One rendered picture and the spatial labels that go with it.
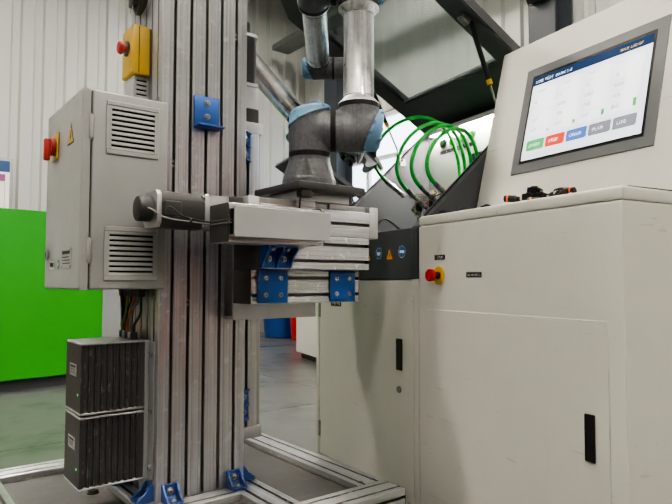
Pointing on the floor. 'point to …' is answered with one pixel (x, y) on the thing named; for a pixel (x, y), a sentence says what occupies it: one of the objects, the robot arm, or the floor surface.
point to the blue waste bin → (277, 328)
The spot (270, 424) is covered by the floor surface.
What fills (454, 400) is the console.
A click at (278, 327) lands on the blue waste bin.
